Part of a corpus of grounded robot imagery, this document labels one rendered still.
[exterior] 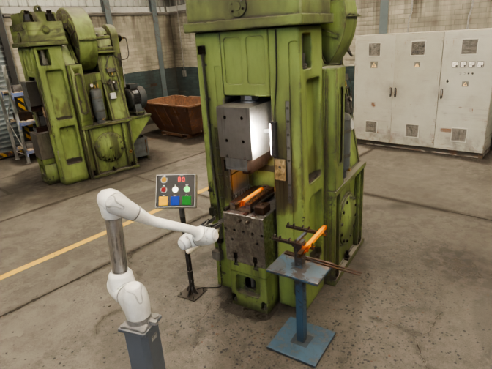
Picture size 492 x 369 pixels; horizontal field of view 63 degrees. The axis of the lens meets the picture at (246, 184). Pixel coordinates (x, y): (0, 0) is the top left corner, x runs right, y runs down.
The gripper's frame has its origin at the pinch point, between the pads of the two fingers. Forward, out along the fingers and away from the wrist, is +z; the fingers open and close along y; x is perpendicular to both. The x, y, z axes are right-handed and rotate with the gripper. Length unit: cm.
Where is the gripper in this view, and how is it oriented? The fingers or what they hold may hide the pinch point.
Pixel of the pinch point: (217, 220)
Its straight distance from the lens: 299.0
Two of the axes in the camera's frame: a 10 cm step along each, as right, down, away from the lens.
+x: -0.6, -9.3, -3.5
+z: 5.1, -3.3, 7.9
